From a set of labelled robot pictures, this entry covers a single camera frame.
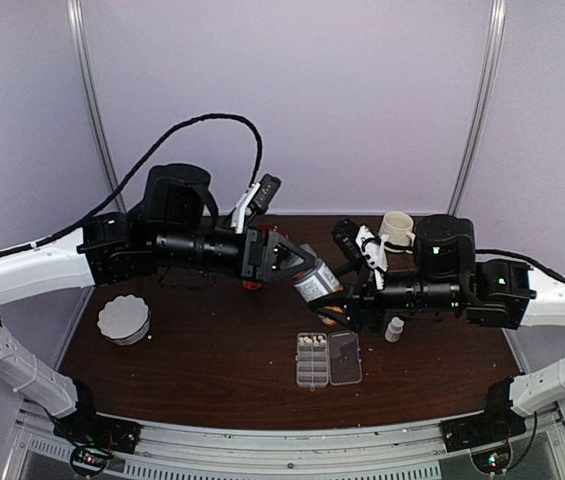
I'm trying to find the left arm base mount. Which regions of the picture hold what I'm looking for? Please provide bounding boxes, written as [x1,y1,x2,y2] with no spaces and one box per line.
[46,405,141,478]

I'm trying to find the right aluminium frame post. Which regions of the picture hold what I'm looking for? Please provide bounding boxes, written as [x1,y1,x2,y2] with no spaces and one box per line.
[447,0,507,215]

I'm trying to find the white pill bottle near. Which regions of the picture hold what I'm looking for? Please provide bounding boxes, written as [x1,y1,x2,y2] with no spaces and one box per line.
[384,316,405,343]

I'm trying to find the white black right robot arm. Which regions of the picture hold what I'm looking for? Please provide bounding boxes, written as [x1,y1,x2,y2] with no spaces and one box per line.
[308,214,565,332]

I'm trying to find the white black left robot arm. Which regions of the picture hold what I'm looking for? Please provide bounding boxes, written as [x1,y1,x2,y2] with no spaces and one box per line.
[0,164,315,444]

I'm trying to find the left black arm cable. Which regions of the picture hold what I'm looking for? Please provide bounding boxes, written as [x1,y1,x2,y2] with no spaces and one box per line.
[0,112,265,266]

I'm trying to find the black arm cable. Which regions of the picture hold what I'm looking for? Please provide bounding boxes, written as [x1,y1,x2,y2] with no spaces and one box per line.
[474,248,565,291]
[0,112,265,266]

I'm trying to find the aluminium frame post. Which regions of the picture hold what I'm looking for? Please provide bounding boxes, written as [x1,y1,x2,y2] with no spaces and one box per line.
[447,0,507,215]
[66,0,119,193]

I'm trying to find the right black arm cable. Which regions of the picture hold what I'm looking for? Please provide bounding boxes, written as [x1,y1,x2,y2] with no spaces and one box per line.
[474,248,565,291]

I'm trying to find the left aluminium frame post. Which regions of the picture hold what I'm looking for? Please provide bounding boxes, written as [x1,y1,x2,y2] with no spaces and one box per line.
[66,0,119,193]

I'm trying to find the grey lid pill bottle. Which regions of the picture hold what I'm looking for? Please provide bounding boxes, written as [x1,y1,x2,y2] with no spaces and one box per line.
[293,244,343,303]

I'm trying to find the orange pill bottle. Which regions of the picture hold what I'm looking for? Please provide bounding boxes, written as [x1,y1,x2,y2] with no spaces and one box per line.
[242,281,263,291]

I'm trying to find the white pills in organizer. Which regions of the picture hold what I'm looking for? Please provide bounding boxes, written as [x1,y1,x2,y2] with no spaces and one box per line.
[298,336,327,347]

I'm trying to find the cream ribbed mug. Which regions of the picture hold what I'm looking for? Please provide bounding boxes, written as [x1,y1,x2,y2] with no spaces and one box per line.
[379,211,415,254]

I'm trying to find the white scalloped bowl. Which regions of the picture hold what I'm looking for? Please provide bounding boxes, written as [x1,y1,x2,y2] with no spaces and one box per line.
[97,295,150,346]

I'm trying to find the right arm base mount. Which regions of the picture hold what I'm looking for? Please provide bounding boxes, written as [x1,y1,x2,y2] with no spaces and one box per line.
[440,408,526,476]

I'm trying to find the clear plastic pill organizer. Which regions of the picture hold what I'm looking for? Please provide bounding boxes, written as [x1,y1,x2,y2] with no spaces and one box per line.
[295,331,363,391]

